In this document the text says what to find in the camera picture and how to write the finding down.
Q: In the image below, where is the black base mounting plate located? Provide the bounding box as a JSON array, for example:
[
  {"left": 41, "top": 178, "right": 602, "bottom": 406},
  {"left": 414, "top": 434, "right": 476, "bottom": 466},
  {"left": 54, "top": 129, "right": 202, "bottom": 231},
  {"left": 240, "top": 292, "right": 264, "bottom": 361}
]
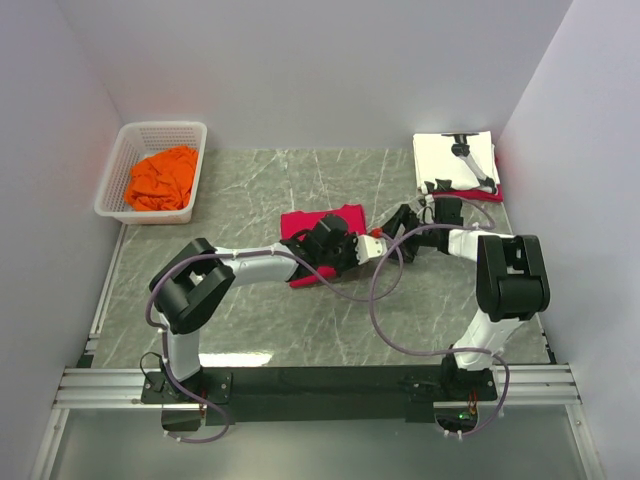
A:
[{"left": 139, "top": 363, "right": 501, "bottom": 427}]

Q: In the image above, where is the folded red t shirt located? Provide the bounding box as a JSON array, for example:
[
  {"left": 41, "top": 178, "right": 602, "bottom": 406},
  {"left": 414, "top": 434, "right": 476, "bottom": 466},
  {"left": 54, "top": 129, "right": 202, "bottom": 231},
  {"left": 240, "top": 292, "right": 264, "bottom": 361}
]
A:
[{"left": 422, "top": 154, "right": 503, "bottom": 203}]

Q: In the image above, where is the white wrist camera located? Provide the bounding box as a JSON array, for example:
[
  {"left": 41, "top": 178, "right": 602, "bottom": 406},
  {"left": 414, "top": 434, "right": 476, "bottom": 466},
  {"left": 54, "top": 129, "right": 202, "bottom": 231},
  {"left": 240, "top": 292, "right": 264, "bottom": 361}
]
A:
[
  {"left": 415, "top": 195, "right": 435, "bottom": 219},
  {"left": 355, "top": 234, "right": 387, "bottom": 265}
]

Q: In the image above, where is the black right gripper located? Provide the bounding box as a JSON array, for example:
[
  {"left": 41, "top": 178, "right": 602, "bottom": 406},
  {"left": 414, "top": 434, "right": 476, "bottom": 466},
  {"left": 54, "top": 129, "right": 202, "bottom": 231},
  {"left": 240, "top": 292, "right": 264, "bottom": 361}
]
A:
[{"left": 379, "top": 204, "right": 441, "bottom": 263}]

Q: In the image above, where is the white plastic laundry basket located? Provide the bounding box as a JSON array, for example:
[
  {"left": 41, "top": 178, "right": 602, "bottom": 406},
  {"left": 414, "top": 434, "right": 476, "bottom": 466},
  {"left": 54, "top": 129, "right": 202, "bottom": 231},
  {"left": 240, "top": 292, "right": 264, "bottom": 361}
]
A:
[{"left": 94, "top": 121, "right": 208, "bottom": 225}]

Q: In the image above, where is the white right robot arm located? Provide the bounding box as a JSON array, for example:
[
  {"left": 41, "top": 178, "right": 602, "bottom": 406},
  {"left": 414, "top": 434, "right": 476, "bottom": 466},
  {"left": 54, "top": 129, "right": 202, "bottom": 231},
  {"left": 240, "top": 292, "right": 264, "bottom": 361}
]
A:
[{"left": 380, "top": 195, "right": 551, "bottom": 399}]

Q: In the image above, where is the crimson red t shirt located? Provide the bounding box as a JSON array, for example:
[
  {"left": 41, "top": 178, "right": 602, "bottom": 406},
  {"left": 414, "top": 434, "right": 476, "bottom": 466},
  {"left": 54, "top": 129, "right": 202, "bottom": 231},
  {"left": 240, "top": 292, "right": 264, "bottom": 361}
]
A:
[{"left": 280, "top": 204, "right": 366, "bottom": 289}]

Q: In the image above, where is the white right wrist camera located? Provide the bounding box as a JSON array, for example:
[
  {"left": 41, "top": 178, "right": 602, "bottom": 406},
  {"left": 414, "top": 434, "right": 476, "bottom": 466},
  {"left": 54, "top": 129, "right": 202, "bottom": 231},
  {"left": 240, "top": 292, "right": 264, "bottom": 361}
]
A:
[{"left": 415, "top": 195, "right": 435, "bottom": 219}]

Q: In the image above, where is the orange t shirt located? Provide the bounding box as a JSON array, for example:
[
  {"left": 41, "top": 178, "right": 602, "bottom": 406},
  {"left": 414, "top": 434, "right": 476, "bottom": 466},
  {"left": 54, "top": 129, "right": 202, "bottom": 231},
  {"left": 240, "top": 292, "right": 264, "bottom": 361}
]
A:
[{"left": 124, "top": 145, "right": 198, "bottom": 212}]

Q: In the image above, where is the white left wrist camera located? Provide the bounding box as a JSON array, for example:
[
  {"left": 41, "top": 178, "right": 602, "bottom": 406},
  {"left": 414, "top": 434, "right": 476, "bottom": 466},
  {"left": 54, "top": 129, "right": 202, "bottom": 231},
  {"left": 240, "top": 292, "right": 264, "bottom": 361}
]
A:
[{"left": 355, "top": 234, "right": 387, "bottom": 265}]

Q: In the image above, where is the folded white printed t shirt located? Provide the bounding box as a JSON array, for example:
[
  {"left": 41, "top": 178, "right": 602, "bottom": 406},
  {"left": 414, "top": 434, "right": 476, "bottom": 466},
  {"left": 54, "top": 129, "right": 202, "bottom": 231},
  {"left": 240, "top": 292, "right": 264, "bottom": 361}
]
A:
[{"left": 413, "top": 131, "right": 500, "bottom": 196}]

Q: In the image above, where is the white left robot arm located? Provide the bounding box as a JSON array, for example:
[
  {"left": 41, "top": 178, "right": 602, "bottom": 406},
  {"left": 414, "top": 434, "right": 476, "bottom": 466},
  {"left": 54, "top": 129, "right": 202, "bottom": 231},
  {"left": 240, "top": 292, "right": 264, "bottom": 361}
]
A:
[{"left": 149, "top": 214, "right": 361, "bottom": 402}]

